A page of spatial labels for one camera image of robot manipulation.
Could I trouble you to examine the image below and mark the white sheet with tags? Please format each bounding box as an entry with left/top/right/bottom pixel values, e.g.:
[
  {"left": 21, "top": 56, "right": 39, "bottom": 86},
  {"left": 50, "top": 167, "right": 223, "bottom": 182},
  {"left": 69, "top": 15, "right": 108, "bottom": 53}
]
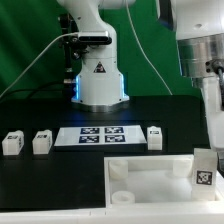
[{"left": 55, "top": 125, "right": 146, "bottom": 147}]

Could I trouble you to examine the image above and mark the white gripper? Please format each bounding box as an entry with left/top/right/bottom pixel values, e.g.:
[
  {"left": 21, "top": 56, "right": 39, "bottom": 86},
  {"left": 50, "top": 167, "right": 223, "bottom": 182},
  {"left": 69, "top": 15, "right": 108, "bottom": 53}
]
[{"left": 201, "top": 77, "right": 224, "bottom": 154}]

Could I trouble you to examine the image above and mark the white front rail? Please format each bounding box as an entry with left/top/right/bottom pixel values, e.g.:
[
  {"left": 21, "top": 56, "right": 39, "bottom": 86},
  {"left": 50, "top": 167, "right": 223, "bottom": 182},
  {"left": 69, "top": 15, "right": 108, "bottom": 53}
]
[{"left": 0, "top": 202, "right": 224, "bottom": 224}]

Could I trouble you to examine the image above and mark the grey cable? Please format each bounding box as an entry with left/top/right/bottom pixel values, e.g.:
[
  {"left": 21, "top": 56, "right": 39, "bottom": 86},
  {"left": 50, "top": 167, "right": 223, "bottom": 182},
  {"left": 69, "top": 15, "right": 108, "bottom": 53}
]
[{"left": 0, "top": 32, "right": 80, "bottom": 100}]

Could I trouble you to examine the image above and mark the white square table top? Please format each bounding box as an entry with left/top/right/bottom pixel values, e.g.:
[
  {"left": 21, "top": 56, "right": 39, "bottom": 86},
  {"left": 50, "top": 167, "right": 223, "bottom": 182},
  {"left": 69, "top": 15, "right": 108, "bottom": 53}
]
[{"left": 104, "top": 155, "right": 224, "bottom": 207}]

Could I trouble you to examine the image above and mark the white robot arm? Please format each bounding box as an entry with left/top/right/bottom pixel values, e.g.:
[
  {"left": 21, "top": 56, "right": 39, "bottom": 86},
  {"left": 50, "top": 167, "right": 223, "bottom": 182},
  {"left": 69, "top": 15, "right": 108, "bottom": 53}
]
[{"left": 56, "top": 0, "right": 224, "bottom": 154}]

